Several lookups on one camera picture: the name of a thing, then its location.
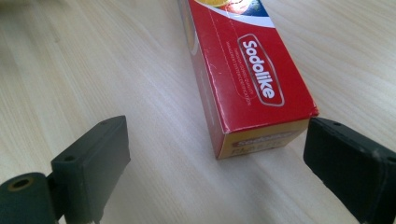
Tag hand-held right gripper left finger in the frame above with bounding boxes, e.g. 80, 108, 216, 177
46, 115, 132, 224

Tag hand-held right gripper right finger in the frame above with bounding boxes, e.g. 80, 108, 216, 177
303, 117, 396, 224

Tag red toothpaste box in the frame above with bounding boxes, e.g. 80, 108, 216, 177
177, 0, 319, 161

